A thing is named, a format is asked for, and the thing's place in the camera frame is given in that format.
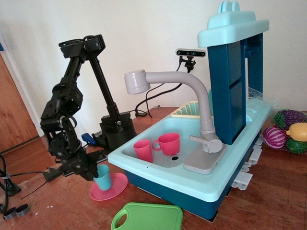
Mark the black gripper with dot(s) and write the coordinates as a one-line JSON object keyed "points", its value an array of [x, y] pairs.
{"points": [[85, 165]]}

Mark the teal plastic cup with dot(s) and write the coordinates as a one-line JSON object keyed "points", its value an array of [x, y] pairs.
{"points": [[103, 180]]}

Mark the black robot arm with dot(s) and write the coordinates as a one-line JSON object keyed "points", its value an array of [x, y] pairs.
{"points": [[58, 123]]}

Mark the toy kitchen sink unit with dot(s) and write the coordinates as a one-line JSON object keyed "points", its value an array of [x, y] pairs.
{"points": [[234, 40]]}

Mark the pink plastic plate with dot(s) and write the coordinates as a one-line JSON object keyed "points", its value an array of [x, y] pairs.
{"points": [[119, 183]]}

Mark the black power strip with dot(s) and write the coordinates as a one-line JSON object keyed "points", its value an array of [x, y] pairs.
{"points": [[51, 174]]}

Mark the pink plastic tumbler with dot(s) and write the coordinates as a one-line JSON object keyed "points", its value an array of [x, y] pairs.
{"points": [[143, 150]]}

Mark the green plastic cutting board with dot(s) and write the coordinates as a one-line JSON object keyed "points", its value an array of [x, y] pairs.
{"points": [[144, 216]]}

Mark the black tape roll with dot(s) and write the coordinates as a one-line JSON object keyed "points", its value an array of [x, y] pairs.
{"points": [[22, 210], [9, 214]]}

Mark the black tripod leg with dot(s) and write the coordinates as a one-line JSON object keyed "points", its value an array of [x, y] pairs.
{"points": [[9, 188]]}

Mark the pink plastic mug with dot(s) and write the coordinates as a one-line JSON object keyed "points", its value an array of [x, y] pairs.
{"points": [[168, 143]]}

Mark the wooden door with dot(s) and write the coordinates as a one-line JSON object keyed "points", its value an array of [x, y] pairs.
{"points": [[16, 125]]}

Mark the grey toy faucet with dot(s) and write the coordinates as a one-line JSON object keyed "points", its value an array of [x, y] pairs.
{"points": [[210, 148]]}

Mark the yellow dish rack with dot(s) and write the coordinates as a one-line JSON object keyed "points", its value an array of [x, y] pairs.
{"points": [[188, 110]]}

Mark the purple white toy vegetable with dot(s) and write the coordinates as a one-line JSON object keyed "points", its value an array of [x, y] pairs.
{"points": [[274, 137]]}

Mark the purple toy eggplant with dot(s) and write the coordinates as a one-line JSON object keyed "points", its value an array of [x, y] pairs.
{"points": [[285, 118]]}

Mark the yellow toy lemon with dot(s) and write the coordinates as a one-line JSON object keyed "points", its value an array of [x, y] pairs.
{"points": [[298, 131]]}

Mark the grey depth camera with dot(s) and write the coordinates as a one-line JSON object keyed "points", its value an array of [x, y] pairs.
{"points": [[190, 52]]}

